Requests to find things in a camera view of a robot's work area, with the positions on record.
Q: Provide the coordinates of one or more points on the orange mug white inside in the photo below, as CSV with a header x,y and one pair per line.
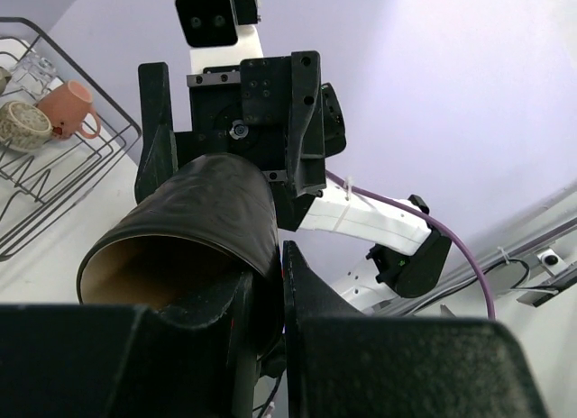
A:
x,y
67,107

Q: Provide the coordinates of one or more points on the grey-green ceramic cup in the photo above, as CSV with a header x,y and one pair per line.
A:
x,y
5,77

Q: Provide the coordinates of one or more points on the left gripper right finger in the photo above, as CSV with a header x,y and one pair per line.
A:
x,y
343,363

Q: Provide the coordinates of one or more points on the aluminium frame rail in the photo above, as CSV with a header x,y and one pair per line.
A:
x,y
530,232

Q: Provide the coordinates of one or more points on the black wire dish rack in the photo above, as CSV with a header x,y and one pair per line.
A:
x,y
40,187

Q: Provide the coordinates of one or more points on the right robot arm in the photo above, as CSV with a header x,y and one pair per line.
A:
x,y
408,249

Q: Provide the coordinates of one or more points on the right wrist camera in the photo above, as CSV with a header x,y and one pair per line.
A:
x,y
220,33

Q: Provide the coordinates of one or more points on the small beige speckled cup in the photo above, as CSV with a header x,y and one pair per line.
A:
x,y
24,127

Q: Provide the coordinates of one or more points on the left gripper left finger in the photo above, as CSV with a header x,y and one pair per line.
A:
x,y
194,359

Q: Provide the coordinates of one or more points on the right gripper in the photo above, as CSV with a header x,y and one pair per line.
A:
x,y
275,112

